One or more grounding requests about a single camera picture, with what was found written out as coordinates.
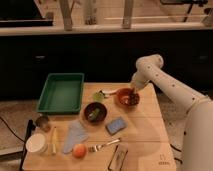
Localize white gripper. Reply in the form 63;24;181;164
130;74;148;98

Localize dark grapes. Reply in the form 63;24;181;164
129;94;138;105

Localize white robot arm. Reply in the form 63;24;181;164
131;54;213;171

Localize red bowl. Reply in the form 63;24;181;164
115;88;140;107

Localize dark brown bowl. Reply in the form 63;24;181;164
84;102;107;123

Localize green item in bowl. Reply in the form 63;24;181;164
88;108;100;121

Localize blue sponge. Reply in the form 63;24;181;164
106;117;127;135

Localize silver fork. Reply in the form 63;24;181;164
88;138;121;152

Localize light blue cloth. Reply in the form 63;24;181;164
62;120;88;154

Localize green plastic tray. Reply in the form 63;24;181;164
37;73;84;115

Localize orange peach fruit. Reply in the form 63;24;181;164
72;144;87;158

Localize yellow banana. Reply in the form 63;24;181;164
51;127;57;155

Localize small metal cup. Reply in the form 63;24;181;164
35;116;51;132

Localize white round container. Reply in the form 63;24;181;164
26;133;47;154

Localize white handled utensil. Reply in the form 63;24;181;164
100;90;117;98

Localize black table bracket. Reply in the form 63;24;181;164
19;120;36;171

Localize black cable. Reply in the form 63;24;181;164
0;116;26;143

